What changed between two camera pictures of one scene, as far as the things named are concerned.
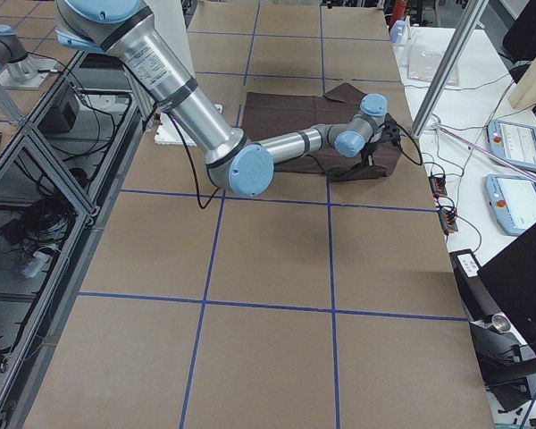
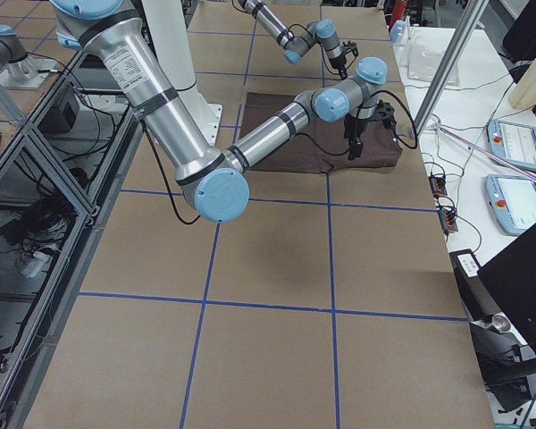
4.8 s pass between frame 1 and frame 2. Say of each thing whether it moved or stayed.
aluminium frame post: stayed
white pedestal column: stayed
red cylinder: stayed
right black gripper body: moved
